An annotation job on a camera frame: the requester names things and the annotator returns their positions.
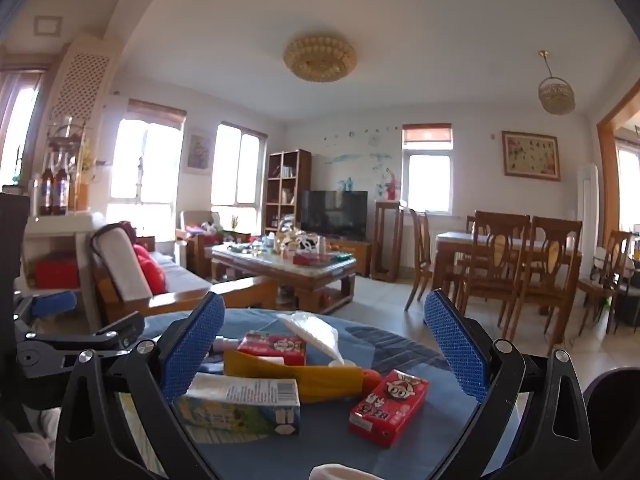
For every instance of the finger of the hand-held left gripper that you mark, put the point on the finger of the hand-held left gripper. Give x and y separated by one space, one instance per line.
50 306
100 341

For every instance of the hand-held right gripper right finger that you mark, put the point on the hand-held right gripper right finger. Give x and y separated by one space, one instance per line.
455 345

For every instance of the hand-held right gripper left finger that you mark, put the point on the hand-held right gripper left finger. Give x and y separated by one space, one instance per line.
192 345

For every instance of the green white juice carton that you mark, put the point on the green white juice carton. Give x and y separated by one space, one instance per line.
240 407

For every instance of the red drink carton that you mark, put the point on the red drink carton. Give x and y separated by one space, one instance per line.
387 410
272 349

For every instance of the orange tangerine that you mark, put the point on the orange tangerine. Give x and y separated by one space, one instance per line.
372 381

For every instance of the clear pouch with white cap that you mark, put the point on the clear pouch with white cap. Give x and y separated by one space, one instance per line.
312 332

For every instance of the yellow wrapper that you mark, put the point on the yellow wrapper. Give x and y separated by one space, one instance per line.
320 382

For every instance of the person's right hand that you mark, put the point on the person's right hand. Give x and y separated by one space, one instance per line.
337 473

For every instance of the red box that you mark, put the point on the red box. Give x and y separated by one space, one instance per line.
57 272

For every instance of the thick purple white marker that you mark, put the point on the thick purple white marker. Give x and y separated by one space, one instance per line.
227 345

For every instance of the dark bottle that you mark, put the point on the dark bottle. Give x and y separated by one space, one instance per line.
46 190
61 187

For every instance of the wooden sofa with cushions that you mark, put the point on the wooden sofa with cushions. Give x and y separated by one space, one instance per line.
175 277

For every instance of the red cushion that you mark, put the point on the red cushion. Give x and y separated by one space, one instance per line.
150 270

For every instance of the wooden armchair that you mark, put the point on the wooden armchair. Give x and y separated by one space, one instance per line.
192 245

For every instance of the wooden dining table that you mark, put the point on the wooden dining table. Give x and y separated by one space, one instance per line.
455 240

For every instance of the wooden coffee table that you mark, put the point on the wooden coffee table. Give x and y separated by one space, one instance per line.
280 272

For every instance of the wooden television stand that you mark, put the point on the wooden television stand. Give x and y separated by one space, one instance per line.
350 255

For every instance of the round table with blue cloth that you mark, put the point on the round table with blue cloth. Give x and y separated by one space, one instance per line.
280 455

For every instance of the clutter of small items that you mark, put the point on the clutter of small items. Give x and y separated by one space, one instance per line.
295 247

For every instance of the tall wooden stand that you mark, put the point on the tall wooden stand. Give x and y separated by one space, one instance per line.
389 205

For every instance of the wide window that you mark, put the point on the wide window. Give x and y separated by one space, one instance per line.
145 160

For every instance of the red flower vase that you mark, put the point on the red flower vase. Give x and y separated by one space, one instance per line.
391 190

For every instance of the black television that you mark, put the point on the black television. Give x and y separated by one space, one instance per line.
334 215

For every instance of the white lattice panel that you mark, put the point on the white lattice panel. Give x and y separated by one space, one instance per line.
82 80

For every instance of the tall window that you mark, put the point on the tall window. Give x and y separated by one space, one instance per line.
237 170

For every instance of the wooden bookshelf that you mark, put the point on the wooden bookshelf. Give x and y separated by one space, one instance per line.
302 180

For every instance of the framed floral picture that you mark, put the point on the framed floral picture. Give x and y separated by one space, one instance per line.
530 156

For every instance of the white standing air conditioner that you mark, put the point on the white standing air conditioner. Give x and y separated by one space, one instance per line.
587 190

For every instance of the pendant lamp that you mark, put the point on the pendant lamp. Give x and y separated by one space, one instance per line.
556 95

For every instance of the round ceiling lamp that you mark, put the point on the round ceiling lamp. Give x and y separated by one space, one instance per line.
320 57

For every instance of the small wall picture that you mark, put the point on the small wall picture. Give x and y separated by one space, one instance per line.
198 152

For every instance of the wooden doorway frame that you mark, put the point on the wooden doorway frame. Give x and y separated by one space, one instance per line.
605 185

